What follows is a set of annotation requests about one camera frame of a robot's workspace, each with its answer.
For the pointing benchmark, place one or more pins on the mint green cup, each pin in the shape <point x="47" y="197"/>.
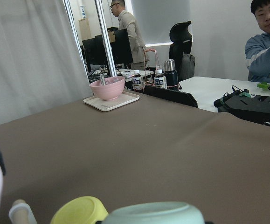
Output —
<point x="156" y="213"/>

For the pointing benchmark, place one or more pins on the yellow cup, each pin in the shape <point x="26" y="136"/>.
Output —
<point x="82" y="210"/>

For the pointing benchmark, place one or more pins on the pink bowl with ice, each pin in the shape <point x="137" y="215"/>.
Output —
<point x="113" y="88"/>

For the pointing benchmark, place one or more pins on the cream tray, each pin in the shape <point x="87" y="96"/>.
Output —
<point x="107" y="105"/>

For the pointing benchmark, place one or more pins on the drink bottle upper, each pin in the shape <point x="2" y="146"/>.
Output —
<point x="138" y="81"/>

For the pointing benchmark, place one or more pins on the drink bottle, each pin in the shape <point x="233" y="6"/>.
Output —
<point x="138" y="81"/>
<point x="160" y="79"/>

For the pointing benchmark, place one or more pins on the standing man in beige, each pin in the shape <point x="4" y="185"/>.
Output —
<point x="128" y="21"/>

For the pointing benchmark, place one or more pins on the drink bottle lower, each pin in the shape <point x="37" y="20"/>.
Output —
<point x="160" y="79"/>

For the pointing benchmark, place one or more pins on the dark thermos flask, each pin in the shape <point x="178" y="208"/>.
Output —
<point x="171" y="75"/>

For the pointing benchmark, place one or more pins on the black flat case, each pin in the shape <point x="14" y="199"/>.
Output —
<point x="171" y="95"/>

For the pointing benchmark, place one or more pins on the black office chair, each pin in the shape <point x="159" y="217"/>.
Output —
<point x="180" y="50"/>

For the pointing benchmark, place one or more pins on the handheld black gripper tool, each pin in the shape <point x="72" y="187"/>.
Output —
<point x="236" y="92"/>

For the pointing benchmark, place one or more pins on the black headset stand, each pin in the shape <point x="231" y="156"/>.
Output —
<point x="255" y="109"/>

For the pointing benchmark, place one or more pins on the seated man in blue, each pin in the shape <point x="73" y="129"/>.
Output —
<point x="257" y="48"/>

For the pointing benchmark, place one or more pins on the steel scoop handle in bowl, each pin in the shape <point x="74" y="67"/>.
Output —
<point x="102" y="79"/>

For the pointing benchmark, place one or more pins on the aluminium frame column left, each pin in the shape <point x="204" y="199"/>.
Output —
<point x="105" y="37"/>

